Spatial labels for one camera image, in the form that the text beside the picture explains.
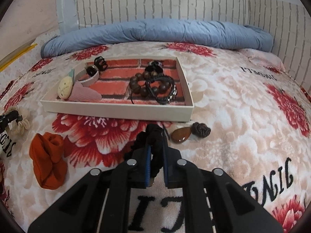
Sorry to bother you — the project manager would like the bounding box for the black braided leather bracelet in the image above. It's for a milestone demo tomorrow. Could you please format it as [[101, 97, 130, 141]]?
[[130, 76, 178, 105]]

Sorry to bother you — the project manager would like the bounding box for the black scrunchie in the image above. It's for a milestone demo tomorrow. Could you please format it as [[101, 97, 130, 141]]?
[[123, 124, 167, 189]]

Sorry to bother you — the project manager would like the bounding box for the yellow strip at bedside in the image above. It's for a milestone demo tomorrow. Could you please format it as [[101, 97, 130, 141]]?
[[0, 44, 37, 72]]

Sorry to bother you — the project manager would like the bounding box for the orange fabric scrunchie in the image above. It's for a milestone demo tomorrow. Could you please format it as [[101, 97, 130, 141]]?
[[29, 132, 67, 190]]

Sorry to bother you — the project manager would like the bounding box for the brown teardrop stone pendant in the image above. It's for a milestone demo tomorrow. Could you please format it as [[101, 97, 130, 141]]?
[[171, 127, 192, 144]]

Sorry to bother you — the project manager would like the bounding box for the dark brown hair claw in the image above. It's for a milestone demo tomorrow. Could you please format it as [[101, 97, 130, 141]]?
[[85, 65, 99, 77]]

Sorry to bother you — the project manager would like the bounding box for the floral fleece bed blanket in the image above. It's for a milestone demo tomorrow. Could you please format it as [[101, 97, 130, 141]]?
[[1, 42, 310, 232]]

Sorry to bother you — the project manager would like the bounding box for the black hair claw clip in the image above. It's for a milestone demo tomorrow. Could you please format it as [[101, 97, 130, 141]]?
[[94, 56, 108, 72]]

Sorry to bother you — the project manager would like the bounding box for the white tray with brick liner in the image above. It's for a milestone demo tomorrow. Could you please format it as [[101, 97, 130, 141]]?
[[41, 55, 194, 122]]

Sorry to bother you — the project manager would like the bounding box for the clear plastic sheet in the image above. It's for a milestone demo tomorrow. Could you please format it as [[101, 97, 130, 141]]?
[[56, 0, 79, 35]]

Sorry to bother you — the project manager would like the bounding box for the pink floral pillow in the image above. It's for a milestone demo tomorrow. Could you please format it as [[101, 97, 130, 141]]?
[[238, 48, 285, 72]]

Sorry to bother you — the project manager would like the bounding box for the rolled blue quilt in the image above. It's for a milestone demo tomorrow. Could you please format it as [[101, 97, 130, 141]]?
[[41, 18, 273, 58]]

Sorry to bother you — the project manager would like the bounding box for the white bangle bracelet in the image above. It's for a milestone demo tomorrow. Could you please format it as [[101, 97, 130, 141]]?
[[74, 65, 100, 88]]

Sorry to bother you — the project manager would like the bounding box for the brown wooden bead bracelet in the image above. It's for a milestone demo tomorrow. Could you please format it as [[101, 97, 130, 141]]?
[[128, 70, 172, 97]]

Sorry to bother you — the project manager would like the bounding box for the colourful braided ring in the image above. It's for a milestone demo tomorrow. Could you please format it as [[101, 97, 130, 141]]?
[[146, 60, 165, 75]]

